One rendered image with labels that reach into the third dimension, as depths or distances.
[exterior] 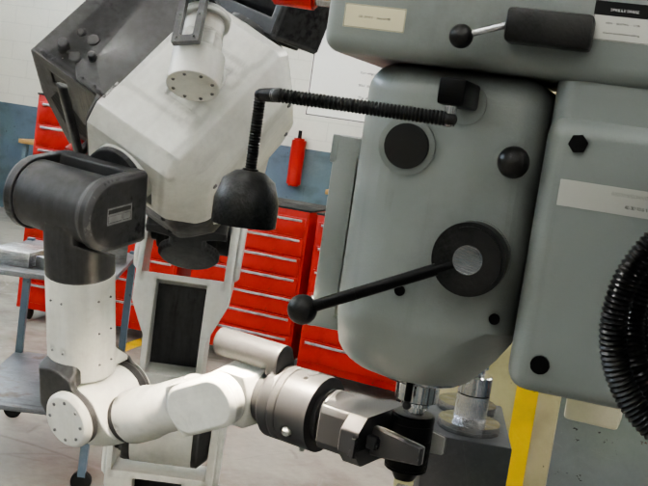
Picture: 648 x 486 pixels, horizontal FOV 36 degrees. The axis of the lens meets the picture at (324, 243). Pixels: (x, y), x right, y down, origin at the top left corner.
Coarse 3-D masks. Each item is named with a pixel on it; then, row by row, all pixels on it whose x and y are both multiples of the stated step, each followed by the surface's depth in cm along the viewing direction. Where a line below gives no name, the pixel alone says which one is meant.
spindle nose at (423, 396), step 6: (396, 384) 109; (402, 384) 108; (396, 390) 109; (402, 390) 108; (414, 390) 107; (420, 390) 107; (426, 390) 107; (432, 390) 107; (438, 390) 108; (396, 396) 109; (402, 396) 108; (414, 396) 107; (420, 396) 107; (426, 396) 107; (432, 396) 108; (438, 396) 109; (414, 402) 107; (420, 402) 107; (426, 402) 107; (432, 402) 108
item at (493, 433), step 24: (432, 408) 154; (456, 432) 142; (480, 432) 142; (504, 432) 147; (432, 456) 141; (456, 456) 141; (480, 456) 140; (504, 456) 140; (432, 480) 141; (456, 480) 141; (480, 480) 141; (504, 480) 140
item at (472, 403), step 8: (464, 384) 144; (464, 392) 144; (472, 392) 143; (480, 392) 143; (488, 392) 144; (456, 400) 146; (464, 400) 144; (472, 400) 143; (480, 400) 143; (488, 400) 145; (456, 408) 145; (464, 408) 144; (472, 408) 143; (480, 408) 144; (456, 416) 145; (464, 416) 144; (472, 416) 144; (480, 416) 144
